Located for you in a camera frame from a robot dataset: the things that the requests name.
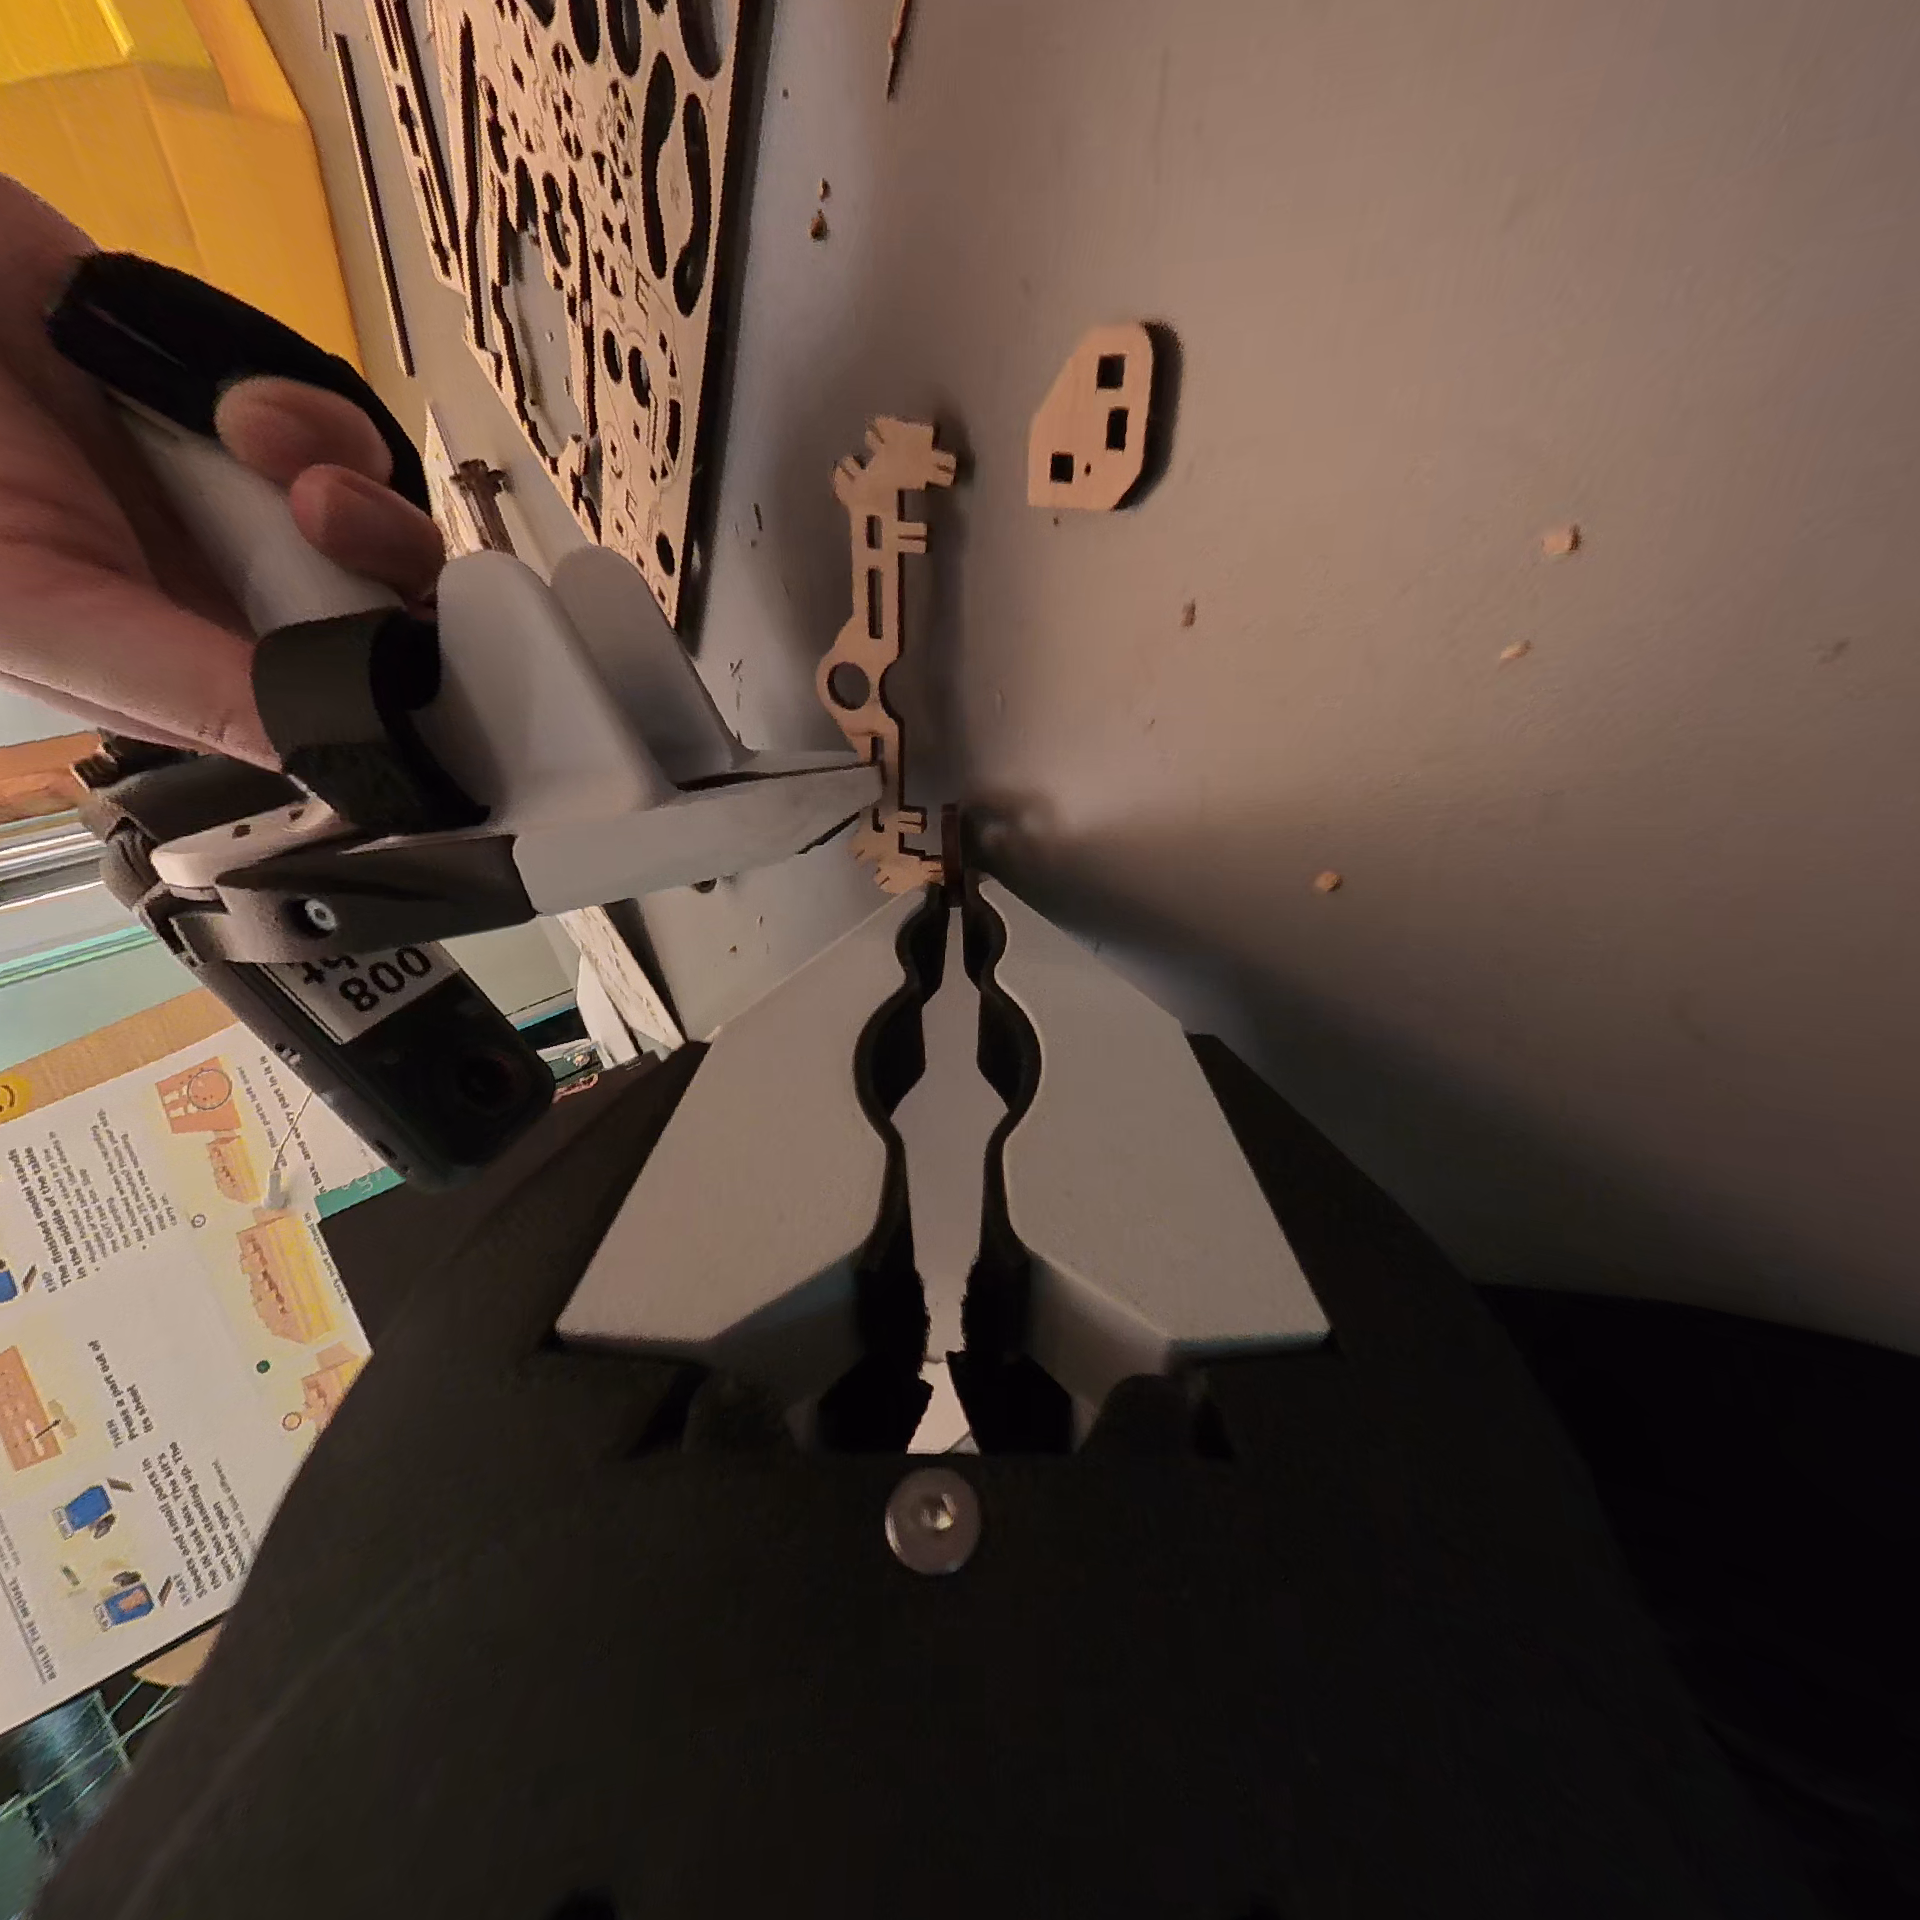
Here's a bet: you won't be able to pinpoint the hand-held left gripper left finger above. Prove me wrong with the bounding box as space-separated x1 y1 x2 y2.
556 882 962 1450

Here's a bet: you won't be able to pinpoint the long notched wooden part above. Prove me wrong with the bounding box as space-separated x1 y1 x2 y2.
814 417 962 897

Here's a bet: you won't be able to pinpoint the wooden plate with square holes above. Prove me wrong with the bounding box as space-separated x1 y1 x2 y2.
1026 322 1162 514

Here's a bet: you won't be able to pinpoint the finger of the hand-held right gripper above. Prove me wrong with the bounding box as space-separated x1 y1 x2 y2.
434 550 887 917
552 544 883 797

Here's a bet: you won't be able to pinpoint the small wooden model assembly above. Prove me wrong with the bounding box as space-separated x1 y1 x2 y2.
449 457 520 564

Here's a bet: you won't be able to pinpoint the cardboard sheet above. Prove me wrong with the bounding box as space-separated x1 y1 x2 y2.
128 1612 232 1700

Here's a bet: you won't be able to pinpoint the illustrated instruction booklet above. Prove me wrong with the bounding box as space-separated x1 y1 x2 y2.
0 1020 376 1736

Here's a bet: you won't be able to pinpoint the laser-cut plywood sheet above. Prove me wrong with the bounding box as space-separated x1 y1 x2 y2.
369 0 752 650

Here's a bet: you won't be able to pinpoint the person's right hand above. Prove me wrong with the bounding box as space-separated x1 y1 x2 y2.
0 172 449 771

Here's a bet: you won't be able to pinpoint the yellow plastic bin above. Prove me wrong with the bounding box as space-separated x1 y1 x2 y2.
0 0 369 393

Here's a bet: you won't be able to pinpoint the green cutting mat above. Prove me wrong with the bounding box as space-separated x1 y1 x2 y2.
0 1650 196 1853

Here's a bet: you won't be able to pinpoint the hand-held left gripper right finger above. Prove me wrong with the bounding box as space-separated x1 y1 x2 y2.
948 873 1337 1454

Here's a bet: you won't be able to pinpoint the scattered wood chips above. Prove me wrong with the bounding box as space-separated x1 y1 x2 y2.
810 180 1849 897

